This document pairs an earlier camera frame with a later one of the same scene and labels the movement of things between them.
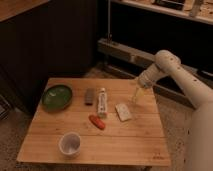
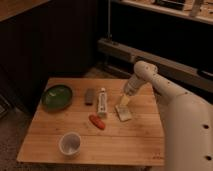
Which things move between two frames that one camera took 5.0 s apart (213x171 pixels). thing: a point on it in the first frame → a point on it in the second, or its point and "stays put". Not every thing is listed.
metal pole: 108,21 stays put
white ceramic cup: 69,144 stays put
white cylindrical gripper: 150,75 → 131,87
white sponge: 123,112 stays put
